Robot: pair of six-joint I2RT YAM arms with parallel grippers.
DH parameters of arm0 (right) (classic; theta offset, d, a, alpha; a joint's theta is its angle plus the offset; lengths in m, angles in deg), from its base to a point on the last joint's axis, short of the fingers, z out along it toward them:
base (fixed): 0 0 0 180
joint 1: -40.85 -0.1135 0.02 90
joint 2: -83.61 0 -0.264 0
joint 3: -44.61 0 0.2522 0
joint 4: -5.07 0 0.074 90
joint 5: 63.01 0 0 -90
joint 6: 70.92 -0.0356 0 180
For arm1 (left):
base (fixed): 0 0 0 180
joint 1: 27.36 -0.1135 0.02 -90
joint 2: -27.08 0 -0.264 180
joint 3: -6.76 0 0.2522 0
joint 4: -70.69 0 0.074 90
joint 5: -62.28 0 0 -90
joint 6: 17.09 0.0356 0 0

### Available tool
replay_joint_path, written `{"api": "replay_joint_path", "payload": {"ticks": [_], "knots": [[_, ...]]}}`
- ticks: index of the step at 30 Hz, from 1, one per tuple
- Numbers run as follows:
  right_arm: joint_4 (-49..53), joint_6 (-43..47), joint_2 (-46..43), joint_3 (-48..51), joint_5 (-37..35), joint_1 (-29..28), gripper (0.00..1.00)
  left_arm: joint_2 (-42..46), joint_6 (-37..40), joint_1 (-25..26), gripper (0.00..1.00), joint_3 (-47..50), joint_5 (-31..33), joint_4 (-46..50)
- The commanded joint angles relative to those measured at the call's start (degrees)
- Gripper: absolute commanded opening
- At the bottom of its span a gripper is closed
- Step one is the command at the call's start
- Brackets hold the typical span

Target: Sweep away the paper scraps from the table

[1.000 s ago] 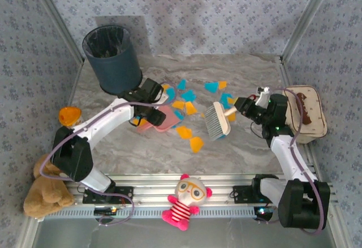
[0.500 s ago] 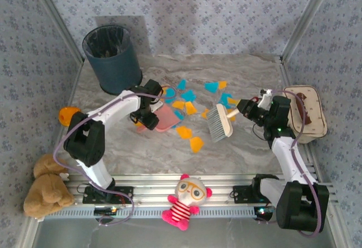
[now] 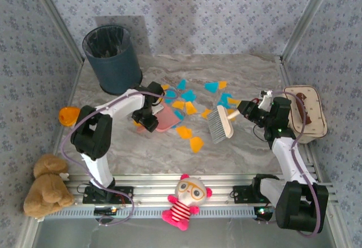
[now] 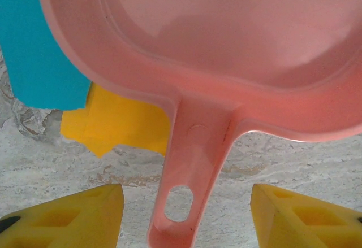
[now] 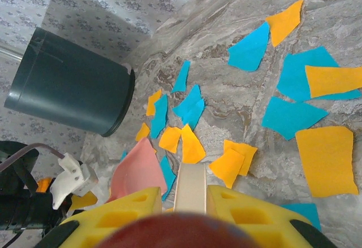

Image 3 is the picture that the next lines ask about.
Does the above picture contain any cream hand brush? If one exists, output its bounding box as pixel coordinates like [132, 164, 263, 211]
[206, 105, 241, 145]

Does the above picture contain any pink dustpan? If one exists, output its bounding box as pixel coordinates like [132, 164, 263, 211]
[136, 105, 182, 134]

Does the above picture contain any brown toy pastry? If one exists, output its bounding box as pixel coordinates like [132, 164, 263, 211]
[294, 92, 313, 125]

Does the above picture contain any cream fabric pouch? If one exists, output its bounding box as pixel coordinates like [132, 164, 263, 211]
[283, 84, 328, 145]

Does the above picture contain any dark blue trash bin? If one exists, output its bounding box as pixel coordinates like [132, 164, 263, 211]
[81, 24, 144, 96]

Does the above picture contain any orange lid yogurt cup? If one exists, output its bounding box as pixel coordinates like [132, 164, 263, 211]
[58, 106, 81, 129]

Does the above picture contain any pink white plush doll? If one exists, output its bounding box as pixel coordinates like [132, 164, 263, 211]
[161, 173, 213, 231]

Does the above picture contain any black controller board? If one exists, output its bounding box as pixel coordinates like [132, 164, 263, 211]
[94, 206, 118, 217]
[253, 206, 275, 222]

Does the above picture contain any brown teddy bear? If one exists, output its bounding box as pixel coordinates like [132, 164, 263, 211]
[23, 153, 76, 219]

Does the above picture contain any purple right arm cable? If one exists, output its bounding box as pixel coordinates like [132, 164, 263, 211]
[258, 89, 325, 237]

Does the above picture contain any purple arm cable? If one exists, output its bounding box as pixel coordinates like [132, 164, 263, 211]
[61, 89, 167, 227]
[258, 89, 325, 237]

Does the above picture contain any grey square wall panel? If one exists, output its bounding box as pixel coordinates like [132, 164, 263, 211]
[94, 15, 150, 56]

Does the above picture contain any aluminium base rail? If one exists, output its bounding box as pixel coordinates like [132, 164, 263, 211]
[42, 173, 339, 221]

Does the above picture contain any aluminium frame post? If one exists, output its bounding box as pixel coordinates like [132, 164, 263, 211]
[29, 0, 85, 64]
[279, 0, 339, 65]

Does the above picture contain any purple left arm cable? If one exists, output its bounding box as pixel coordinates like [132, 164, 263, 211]
[61, 89, 167, 227]

